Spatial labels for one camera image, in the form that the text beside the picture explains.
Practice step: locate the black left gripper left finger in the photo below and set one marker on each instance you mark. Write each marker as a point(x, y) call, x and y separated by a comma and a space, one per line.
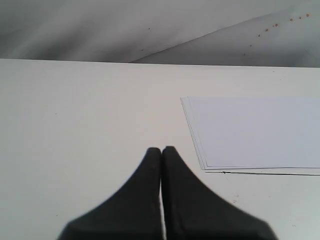
point(132, 213)

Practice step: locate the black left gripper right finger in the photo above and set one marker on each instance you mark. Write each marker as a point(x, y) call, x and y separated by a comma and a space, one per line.
point(193, 212)

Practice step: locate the white paper sheet stack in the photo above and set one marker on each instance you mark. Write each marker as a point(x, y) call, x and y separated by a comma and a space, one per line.
point(254, 132)

